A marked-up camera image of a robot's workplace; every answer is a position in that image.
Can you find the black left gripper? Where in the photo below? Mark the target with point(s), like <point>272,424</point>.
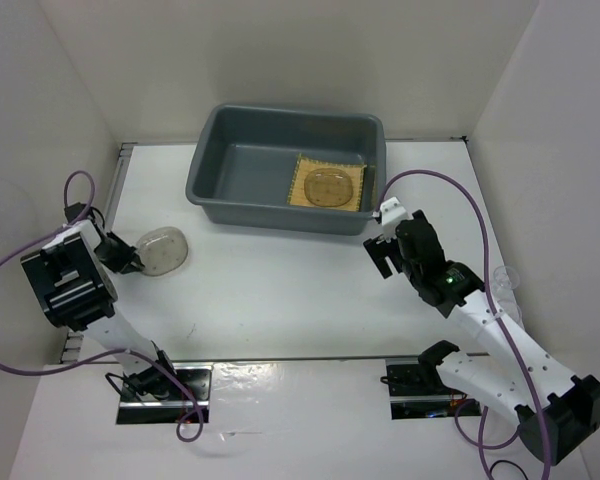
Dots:
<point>126,251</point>

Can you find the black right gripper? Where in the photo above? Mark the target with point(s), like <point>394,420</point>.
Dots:
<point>378,252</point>

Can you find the clear square plate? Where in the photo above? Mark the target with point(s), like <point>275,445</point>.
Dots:
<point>328,187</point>
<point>162,251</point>

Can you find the yellow bamboo mat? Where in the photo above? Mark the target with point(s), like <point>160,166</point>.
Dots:
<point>305,164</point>

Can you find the clear plastic cup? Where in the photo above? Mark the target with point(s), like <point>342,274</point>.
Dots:
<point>505,278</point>
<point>511,309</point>

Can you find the grey plastic bin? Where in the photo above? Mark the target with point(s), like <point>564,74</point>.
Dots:
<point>242,167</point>

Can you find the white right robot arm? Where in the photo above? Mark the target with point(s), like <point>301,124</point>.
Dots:
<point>553,409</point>

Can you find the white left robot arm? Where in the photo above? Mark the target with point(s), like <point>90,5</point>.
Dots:
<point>70,279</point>

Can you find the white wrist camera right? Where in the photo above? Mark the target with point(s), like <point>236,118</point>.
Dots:
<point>390,214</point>

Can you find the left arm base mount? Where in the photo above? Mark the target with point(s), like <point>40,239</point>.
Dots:
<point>145,409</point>

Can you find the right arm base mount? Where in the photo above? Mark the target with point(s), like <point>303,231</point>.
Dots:
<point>412,397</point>

